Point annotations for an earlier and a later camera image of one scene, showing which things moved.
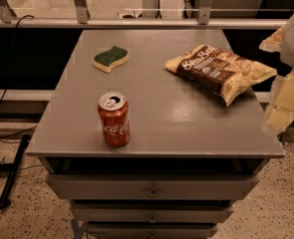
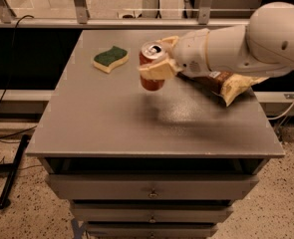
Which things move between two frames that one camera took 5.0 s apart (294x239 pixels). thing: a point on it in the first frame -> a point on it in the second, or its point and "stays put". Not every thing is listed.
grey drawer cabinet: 152,133 stays put
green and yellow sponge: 107,60 stays put
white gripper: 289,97 -> 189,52
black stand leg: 9,168 stays put
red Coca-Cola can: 115,119 -> 149,53
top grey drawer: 153,187 stays put
